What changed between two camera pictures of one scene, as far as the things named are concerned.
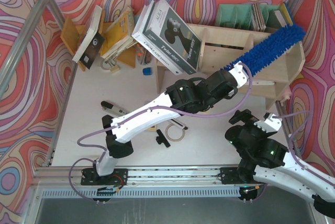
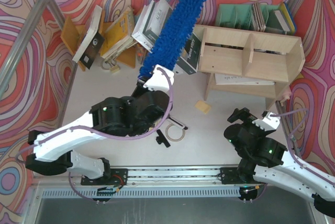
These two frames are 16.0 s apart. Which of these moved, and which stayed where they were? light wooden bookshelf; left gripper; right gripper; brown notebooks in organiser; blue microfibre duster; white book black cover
Moved: blue microfibre duster; left gripper
Stayed: brown notebooks in organiser; right gripper; light wooden bookshelf; white book black cover
